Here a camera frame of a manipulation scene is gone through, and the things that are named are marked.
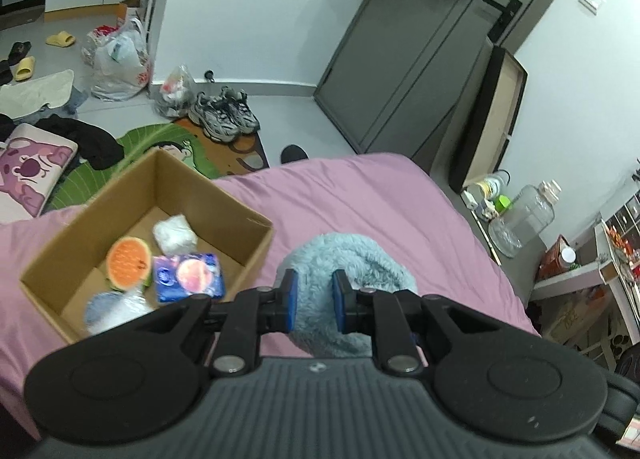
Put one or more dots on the clear plastic water jug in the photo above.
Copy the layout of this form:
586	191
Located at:
528	214

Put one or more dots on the framed board leaning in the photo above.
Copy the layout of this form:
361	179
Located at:
490	123

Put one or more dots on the pink bed sheet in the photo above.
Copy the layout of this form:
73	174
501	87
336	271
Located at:
385	197

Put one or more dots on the white plastic shopping bag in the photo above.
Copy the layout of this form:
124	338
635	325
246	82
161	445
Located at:
119	60

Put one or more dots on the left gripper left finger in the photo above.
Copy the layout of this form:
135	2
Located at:
239	325

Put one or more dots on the white cup with lid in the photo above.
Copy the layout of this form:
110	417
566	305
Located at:
489	187

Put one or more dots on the beige cloth on floor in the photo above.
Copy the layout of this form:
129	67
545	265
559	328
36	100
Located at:
23	99

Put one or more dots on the yellow slipper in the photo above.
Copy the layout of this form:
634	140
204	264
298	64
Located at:
62	39

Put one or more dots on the pink bear cushion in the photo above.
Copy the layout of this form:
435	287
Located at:
31	163

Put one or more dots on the orange green burger plush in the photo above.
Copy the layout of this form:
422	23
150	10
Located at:
128	264

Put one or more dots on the small clear trash bag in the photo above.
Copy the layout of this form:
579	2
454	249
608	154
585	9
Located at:
175	96

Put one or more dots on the white plastic packet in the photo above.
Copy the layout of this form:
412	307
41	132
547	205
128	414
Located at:
175	236

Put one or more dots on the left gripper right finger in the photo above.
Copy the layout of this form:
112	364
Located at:
395	322

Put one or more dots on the blue tissue pack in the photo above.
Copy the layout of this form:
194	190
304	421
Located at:
180	276

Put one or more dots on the grey nightstand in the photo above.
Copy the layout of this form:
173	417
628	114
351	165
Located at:
528	258

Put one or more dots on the black clothing on floor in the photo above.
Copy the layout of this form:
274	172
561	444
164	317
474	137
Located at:
95	145

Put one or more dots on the grey door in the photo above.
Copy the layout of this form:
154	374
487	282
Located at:
402	65

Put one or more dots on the small blue grey cloth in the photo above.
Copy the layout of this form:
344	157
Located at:
107	310

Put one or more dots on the grey sneaker pair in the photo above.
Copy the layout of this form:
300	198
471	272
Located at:
223	118

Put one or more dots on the black slipper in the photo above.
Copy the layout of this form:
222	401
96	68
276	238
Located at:
18	52

